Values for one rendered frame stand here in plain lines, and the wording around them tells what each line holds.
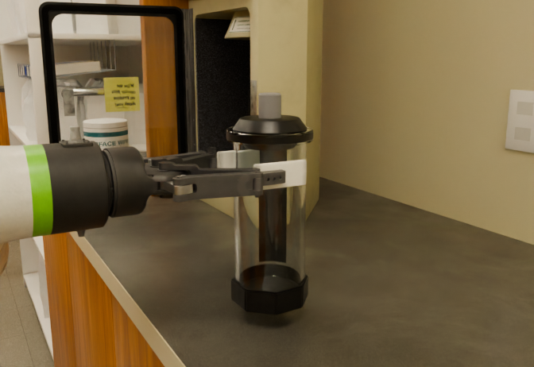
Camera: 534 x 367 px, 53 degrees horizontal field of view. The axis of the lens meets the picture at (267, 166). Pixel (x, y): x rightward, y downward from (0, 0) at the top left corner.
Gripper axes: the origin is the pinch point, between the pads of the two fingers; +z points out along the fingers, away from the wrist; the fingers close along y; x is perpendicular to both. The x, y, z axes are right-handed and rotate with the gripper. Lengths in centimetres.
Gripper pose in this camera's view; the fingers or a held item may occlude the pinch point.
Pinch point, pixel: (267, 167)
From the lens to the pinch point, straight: 66.7
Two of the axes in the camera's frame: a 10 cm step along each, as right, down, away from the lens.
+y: -5.1, -1.7, 8.4
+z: 8.6, -0.9, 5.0
